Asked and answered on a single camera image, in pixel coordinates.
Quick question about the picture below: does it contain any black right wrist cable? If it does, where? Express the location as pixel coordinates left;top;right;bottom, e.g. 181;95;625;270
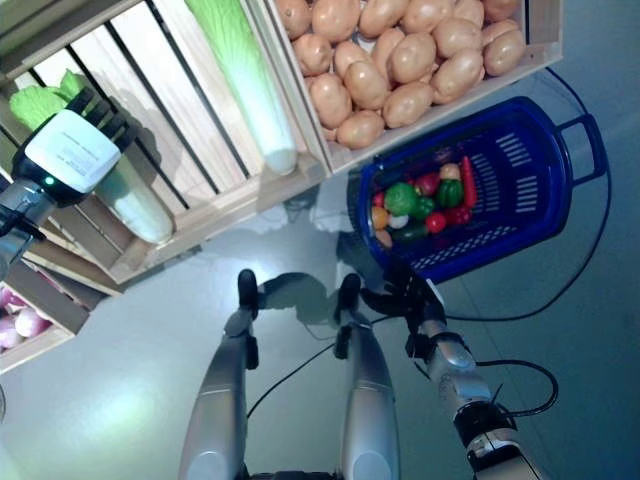
472;358;560;417

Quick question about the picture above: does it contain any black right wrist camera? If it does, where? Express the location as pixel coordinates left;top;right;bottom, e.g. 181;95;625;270
404;332;432;362

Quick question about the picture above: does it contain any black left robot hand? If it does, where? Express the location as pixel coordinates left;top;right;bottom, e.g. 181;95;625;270
10;84;131;209

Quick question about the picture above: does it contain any red toy chili pepper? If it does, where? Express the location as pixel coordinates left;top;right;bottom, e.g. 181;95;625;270
460;155;477;209

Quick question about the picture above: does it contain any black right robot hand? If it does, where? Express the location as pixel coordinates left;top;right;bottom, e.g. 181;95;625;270
359;272;449;331

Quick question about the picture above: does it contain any napa cabbage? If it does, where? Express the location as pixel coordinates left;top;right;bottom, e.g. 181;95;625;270
184;0;300;176
8;69;177;246

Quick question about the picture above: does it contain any silver left robot leg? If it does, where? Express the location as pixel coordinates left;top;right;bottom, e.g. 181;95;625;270
177;268;261;480

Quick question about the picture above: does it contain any long floor cable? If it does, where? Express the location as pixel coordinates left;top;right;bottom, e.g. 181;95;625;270
434;64;614;321

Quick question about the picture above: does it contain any wooden display shelf frame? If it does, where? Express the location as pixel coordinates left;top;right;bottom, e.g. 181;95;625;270
0;164;131;301

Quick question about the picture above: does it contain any round bright green toy vegetable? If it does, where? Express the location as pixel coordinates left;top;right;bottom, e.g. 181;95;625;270
383;182;420;217

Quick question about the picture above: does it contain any green toy bell pepper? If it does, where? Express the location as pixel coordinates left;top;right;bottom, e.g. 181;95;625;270
435;177;464;210

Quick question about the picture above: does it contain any dark green toy cucumber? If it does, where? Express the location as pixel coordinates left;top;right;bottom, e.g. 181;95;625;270
392;223;430;245

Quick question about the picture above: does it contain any blue plastic shopping basket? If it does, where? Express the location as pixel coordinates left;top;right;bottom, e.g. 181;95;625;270
359;95;604;284

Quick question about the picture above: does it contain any red toy bell pepper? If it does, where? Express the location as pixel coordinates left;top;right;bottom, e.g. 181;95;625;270
414;172;441;197

